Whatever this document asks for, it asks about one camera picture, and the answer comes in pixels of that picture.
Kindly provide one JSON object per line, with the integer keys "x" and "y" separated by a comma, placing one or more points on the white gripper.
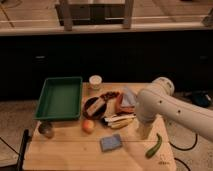
{"x": 144, "y": 130}

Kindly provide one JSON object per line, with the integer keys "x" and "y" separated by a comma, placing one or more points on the blue sponge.
{"x": 110, "y": 143}

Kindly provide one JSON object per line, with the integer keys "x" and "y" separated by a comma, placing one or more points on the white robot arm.
{"x": 157, "y": 98}

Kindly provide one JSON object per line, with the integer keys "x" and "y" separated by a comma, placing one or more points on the green plastic tray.
{"x": 60, "y": 99}

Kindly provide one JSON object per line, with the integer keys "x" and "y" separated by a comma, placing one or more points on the green chili pepper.
{"x": 153, "y": 150}

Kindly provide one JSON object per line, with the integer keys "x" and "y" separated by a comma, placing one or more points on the orange red plate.
{"x": 119, "y": 109}

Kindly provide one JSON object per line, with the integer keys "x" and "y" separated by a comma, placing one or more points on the dark red grapes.
{"x": 109, "y": 95}

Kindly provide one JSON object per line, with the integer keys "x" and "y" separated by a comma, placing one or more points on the beige block in bowl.
{"x": 95, "y": 106}

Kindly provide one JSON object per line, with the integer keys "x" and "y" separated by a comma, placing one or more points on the dark brown bowl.
{"x": 98, "y": 114}

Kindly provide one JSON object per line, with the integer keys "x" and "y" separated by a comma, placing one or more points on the dark blue device on floor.
{"x": 201, "y": 99}

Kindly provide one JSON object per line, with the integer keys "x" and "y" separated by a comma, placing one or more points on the white lidded jar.
{"x": 95, "y": 82}

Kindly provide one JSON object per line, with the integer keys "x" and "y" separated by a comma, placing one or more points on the small dark glass jar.
{"x": 46, "y": 129}

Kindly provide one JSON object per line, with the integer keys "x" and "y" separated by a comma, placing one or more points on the black clamp bar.
{"x": 22, "y": 150}

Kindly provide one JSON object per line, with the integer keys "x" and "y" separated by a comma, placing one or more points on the white handled knife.
{"x": 117, "y": 118}

